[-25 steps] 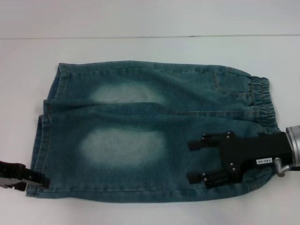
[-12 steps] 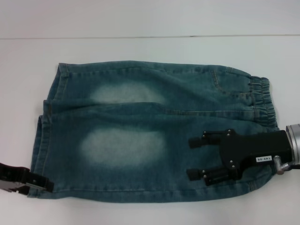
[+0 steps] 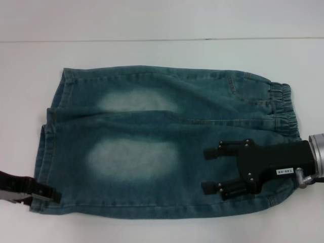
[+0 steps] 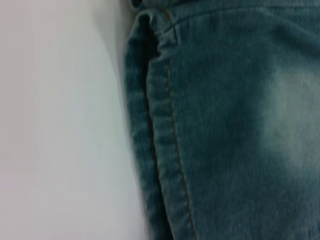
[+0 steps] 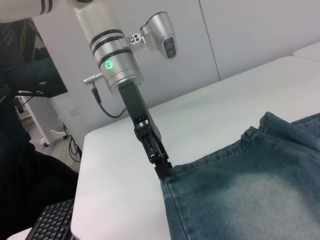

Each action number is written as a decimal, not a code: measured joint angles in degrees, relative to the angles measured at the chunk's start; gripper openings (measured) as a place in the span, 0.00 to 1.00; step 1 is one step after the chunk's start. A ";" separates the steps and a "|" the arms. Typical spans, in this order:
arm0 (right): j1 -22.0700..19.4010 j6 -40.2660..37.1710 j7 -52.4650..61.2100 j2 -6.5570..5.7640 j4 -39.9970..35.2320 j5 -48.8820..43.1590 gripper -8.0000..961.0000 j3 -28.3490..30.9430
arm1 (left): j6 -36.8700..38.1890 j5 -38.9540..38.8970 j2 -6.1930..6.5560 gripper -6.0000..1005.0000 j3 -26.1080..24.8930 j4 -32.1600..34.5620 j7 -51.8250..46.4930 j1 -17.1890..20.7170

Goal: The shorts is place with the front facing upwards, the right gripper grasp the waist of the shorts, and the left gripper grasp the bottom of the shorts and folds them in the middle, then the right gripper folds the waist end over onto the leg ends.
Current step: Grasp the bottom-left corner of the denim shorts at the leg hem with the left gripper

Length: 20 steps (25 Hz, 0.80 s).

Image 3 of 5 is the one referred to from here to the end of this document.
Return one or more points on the blue washed denim shorts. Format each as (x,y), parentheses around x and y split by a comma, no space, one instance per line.
(152,197)

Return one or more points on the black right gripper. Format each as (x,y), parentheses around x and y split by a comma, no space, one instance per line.
(278,158)

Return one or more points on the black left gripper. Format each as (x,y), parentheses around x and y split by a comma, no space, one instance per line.
(12,184)

